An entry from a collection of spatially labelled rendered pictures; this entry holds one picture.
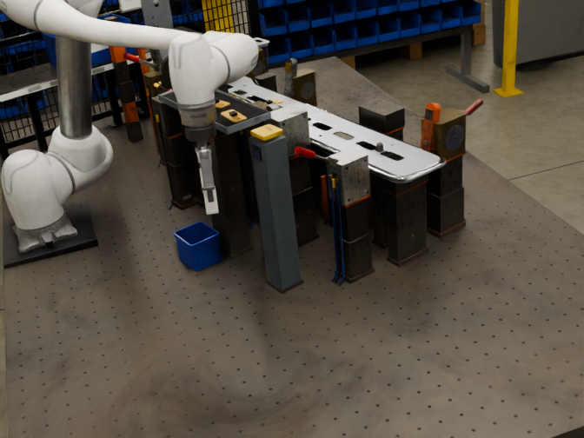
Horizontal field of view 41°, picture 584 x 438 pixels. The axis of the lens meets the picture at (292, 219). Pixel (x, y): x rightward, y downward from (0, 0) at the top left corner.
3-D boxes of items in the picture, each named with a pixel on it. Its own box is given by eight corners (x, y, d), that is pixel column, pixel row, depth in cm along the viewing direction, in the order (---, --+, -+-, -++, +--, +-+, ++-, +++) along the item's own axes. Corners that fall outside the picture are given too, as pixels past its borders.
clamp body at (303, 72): (329, 162, 283) (322, 69, 266) (304, 172, 277) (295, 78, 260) (318, 156, 288) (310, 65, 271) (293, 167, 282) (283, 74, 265)
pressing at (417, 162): (459, 159, 209) (459, 154, 208) (397, 188, 198) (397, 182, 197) (196, 58, 309) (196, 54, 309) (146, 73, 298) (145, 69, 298)
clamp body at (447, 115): (473, 223, 236) (475, 110, 218) (441, 240, 229) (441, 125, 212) (452, 213, 242) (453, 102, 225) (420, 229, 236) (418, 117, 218)
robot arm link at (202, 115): (177, 108, 183) (181, 131, 186) (216, 102, 184) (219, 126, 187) (175, 96, 191) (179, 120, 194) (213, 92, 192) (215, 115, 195)
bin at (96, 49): (137, 51, 310) (131, 19, 303) (66, 73, 294) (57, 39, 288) (118, 44, 321) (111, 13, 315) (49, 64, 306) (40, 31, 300)
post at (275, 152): (303, 282, 216) (288, 136, 195) (282, 294, 213) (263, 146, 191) (287, 272, 222) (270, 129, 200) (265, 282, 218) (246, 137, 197)
